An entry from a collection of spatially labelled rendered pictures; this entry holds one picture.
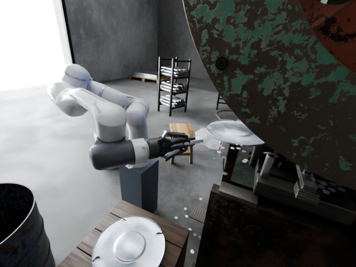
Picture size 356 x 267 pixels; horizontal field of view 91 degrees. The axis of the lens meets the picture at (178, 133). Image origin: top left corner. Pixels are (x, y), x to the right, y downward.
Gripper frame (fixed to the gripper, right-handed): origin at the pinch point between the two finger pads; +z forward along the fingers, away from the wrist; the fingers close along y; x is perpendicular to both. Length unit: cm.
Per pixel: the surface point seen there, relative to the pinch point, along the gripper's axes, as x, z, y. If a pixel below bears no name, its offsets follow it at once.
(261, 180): -23.1, 15.5, -7.9
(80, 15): 517, -21, 91
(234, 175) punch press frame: -11.5, 15.1, -13.8
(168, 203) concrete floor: 39, 9, -78
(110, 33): 579, 57, 62
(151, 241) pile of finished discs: -6.9, -20.7, -42.1
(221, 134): 0.6, 14.8, -0.1
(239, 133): -2.3, 22.7, 0.8
